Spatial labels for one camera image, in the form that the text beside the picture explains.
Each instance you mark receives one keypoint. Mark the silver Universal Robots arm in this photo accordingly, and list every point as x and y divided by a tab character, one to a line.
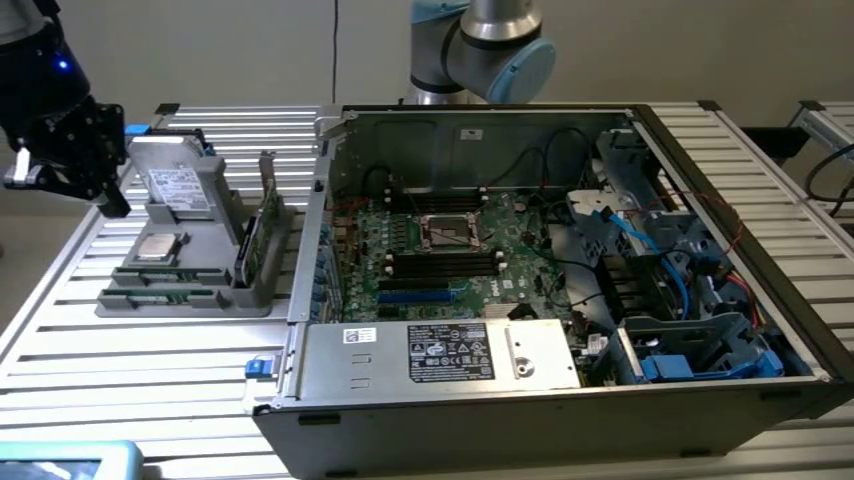
467	50

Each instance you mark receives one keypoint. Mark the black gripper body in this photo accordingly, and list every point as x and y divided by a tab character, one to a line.
56	100

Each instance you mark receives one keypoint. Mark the black box between tables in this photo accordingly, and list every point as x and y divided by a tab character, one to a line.
770	142

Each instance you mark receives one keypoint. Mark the black table corner bracket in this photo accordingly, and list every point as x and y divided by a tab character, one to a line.
167	107
709	105

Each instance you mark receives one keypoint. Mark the green motherboard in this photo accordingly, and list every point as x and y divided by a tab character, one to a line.
534	260

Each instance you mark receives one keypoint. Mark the metal slat side table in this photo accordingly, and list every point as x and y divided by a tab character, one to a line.
830	122

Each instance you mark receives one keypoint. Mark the silver hard disk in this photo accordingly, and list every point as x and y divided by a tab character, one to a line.
169	170

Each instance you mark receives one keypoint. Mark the silver power supply unit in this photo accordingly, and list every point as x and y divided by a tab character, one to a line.
374	370

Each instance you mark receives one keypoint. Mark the CPU socket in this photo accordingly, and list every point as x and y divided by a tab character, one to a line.
448	231

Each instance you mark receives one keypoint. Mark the grey parts rack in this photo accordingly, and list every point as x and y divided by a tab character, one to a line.
220	300

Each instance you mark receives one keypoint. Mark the grey metal drive cage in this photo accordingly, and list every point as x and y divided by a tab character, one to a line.
617	170

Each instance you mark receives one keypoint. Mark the blue table clamp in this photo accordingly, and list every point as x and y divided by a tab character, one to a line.
136	129
260	367

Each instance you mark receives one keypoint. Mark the black RAM slot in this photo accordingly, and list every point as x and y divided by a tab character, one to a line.
443	272
434	197
443	267
434	192
434	202
443	256
434	207
443	261

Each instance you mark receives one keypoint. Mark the grey disk bay blue clips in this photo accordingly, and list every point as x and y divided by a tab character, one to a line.
694	345

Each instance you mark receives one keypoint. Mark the thin black card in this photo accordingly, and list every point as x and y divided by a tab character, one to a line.
248	255

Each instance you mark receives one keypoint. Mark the silver CPU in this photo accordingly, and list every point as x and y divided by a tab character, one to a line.
161	246

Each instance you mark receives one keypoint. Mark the open black PC case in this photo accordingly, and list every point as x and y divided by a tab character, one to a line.
467	440

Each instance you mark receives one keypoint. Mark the black expansion slot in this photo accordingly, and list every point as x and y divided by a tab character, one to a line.
403	313
414	285

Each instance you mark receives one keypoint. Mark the blue expansion slot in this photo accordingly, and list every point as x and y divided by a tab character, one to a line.
414	297

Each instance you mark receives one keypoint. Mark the green graphics card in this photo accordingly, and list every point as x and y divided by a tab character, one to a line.
268	200

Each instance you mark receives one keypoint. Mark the silver chipset heat sink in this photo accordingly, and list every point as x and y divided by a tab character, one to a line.
502	312

